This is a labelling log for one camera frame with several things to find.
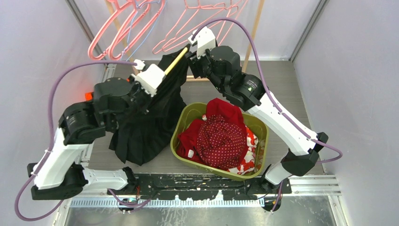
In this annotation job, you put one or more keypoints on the empty pink hangers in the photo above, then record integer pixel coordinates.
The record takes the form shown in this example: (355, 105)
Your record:
(120, 16)

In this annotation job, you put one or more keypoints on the plain red garment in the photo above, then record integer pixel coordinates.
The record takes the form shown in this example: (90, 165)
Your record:
(188, 138)

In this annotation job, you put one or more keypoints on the light blue hanger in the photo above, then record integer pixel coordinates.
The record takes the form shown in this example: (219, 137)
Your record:
(148, 27)

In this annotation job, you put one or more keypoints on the dark red polka dot garment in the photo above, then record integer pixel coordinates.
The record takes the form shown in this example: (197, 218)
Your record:
(222, 141)

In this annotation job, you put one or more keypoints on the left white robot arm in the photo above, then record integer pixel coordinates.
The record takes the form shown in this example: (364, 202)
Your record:
(59, 176)

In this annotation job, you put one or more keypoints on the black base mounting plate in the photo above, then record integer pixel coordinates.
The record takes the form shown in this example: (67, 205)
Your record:
(198, 191)

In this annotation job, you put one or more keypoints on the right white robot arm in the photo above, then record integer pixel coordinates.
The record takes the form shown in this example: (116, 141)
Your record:
(303, 144)

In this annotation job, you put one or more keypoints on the black garment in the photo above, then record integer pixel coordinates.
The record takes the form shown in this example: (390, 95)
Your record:
(141, 137)

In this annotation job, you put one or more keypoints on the red poppy floral skirt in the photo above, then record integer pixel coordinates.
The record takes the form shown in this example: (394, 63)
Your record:
(247, 165)

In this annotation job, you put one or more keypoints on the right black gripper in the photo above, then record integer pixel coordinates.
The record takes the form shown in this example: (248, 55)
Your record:
(195, 63)

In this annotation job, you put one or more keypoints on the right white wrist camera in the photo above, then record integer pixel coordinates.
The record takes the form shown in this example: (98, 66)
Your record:
(205, 39)

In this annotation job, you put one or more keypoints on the orange garment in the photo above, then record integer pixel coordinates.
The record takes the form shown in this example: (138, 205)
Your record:
(89, 96)

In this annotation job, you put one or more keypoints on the pink hanger of dotted garment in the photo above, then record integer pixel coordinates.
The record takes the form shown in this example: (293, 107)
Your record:
(188, 15)

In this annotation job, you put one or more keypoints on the yellow wooden hanger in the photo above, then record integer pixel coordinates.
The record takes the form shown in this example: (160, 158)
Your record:
(176, 61)

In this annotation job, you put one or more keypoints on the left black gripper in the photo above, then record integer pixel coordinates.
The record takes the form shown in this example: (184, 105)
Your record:
(136, 86)

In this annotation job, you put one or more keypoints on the olive green plastic basket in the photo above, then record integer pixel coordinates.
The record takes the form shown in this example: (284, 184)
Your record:
(195, 111)

